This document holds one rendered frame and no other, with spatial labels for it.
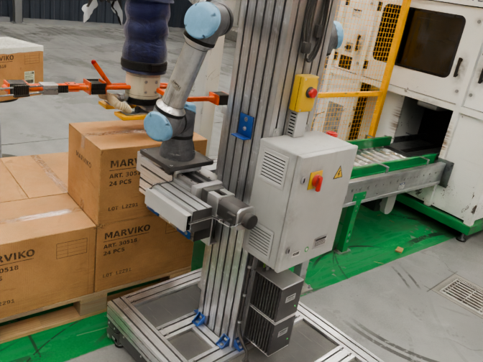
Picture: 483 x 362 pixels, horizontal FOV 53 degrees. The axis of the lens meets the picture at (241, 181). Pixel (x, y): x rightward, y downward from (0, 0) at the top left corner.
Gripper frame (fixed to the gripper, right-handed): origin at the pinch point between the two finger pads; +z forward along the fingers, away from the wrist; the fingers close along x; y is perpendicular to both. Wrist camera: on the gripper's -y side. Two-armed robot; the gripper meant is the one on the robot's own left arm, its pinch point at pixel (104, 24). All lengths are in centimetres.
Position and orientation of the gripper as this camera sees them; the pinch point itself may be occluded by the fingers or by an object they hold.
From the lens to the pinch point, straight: 197.0
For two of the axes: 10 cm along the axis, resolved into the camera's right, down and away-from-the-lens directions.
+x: -7.3, 1.6, -6.7
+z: -1.5, 9.1, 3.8
